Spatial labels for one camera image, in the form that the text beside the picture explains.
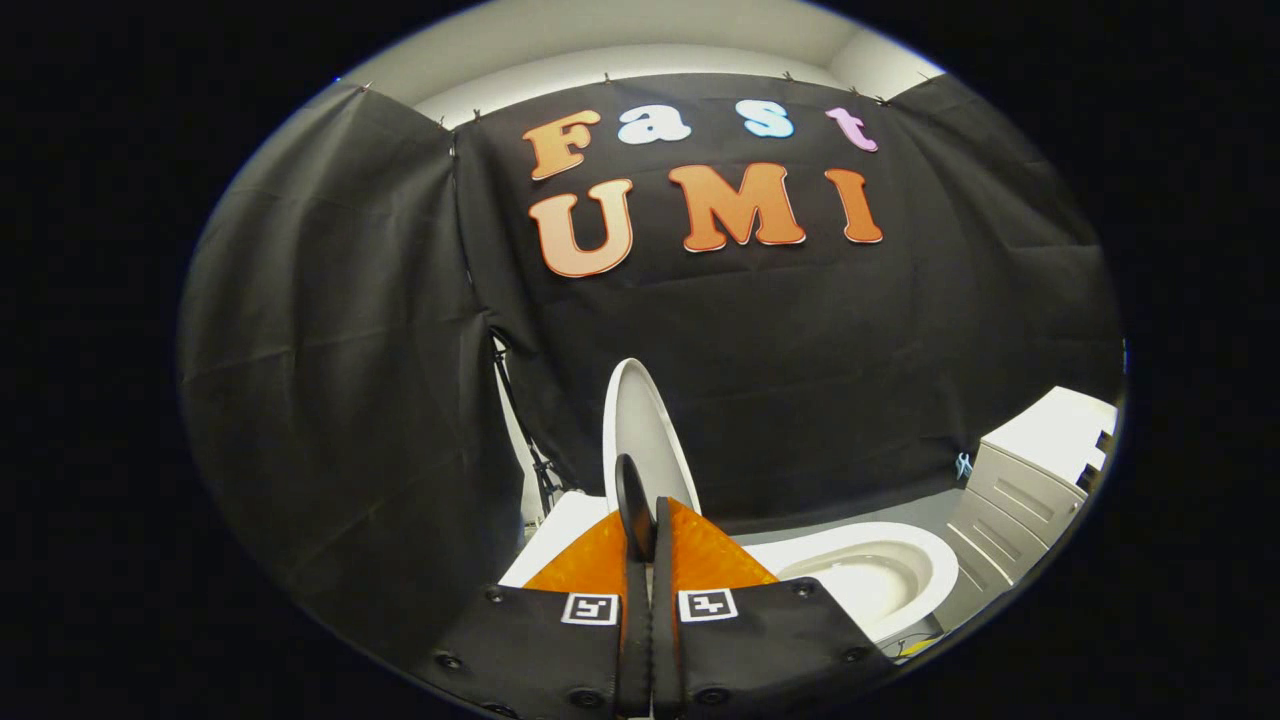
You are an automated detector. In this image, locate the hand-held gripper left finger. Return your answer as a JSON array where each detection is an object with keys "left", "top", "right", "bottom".
[{"left": 415, "top": 508, "right": 653, "bottom": 720}]

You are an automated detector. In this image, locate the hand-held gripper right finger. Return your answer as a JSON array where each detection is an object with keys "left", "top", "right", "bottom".
[{"left": 652, "top": 495, "right": 898, "bottom": 720}]

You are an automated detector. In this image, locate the black lid lift tab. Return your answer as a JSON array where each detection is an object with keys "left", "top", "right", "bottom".
[{"left": 613, "top": 453, "right": 657, "bottom": 563}]

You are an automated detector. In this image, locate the black backdrop stand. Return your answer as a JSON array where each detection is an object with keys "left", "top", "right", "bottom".
[{"left": 490, "top": 330, "right": 566, "bottom": 521}]

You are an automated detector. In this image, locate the black backdrop cloth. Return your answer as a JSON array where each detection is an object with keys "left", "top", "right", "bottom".
[{"left": 178, "top": 70, "right": 1126, "bottom": 681}]

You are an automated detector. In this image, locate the white cabinet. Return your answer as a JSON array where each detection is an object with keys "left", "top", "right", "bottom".
[{"left": 945, "top": 385, "right": 1119, "bottom": 591}]

